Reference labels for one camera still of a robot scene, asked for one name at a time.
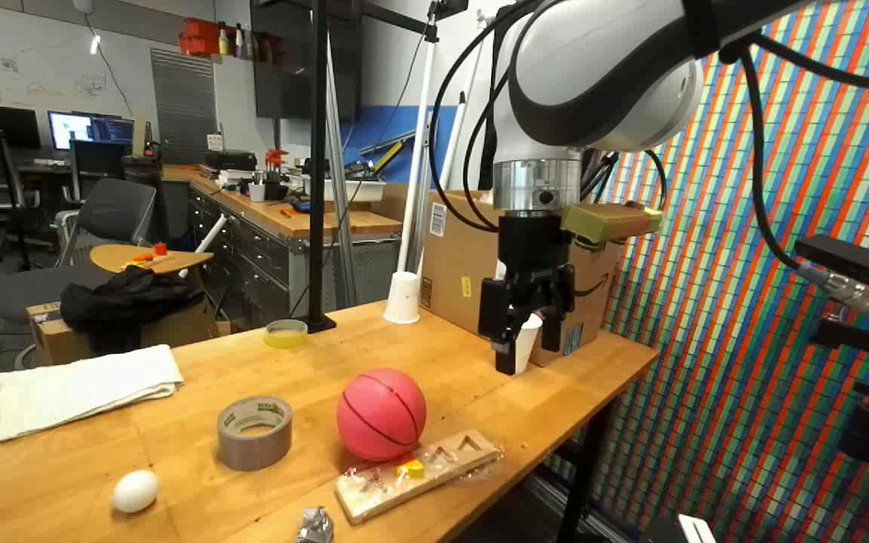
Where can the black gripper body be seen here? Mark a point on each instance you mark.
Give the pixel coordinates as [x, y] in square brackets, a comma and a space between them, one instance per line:
[531, 242]

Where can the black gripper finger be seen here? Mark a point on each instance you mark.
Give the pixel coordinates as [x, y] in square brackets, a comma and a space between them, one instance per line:
[559, 328]
[505, 342]

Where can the red basketball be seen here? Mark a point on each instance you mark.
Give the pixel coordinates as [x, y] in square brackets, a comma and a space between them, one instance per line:
[381, 415]

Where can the white egg-shaped ball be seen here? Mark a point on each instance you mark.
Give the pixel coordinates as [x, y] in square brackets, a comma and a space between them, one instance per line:
[134, 492]

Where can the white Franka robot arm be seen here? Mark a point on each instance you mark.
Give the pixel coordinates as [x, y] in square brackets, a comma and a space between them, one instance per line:
[594, 62]

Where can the white slanted pole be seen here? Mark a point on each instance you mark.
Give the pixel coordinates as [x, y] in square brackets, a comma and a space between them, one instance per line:
[417, 160]

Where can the yellow puzzle piece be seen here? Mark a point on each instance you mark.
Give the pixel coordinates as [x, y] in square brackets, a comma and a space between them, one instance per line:
[411, 468]

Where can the multicolour striped backdrop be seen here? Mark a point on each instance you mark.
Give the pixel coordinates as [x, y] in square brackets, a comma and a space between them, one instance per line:
[717, 351]

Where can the wooden shape puzzle board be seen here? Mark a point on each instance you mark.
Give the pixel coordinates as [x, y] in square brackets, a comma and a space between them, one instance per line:
[422, 480]

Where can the small white card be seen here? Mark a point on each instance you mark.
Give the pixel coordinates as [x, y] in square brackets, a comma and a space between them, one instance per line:
[696, 528]

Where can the crumpled foil ball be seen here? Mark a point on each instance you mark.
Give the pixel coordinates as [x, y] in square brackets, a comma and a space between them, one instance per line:
[314, 527]

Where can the wooden workbench with drawers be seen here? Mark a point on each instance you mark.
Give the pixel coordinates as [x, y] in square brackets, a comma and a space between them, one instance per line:
[254, 251]

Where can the small orange object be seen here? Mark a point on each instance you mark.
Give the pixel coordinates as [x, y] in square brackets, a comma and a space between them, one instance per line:
[157, 249]

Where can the black bag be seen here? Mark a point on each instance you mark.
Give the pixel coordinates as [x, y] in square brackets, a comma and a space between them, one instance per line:
[123, 303]

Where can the red container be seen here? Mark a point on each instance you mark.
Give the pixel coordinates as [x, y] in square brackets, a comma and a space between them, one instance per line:
[201, 36]

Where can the grey office chair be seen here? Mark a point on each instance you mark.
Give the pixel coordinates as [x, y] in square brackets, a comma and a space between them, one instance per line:
[117, 206]

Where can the white folded towel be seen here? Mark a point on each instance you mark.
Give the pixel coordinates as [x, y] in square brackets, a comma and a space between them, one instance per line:
[82, 388]

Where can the small brown cardboard box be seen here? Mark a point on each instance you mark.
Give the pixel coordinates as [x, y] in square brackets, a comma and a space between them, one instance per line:
[51, 337]

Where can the lit computer monitor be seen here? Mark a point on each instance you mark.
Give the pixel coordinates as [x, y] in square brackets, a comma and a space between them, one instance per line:
[82, 128]

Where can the black table frame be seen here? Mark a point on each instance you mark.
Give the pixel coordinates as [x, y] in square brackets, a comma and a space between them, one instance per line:
[580, 484]

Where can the black side camera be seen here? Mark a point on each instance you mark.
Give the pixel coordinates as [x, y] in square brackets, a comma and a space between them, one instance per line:
[851, 260]

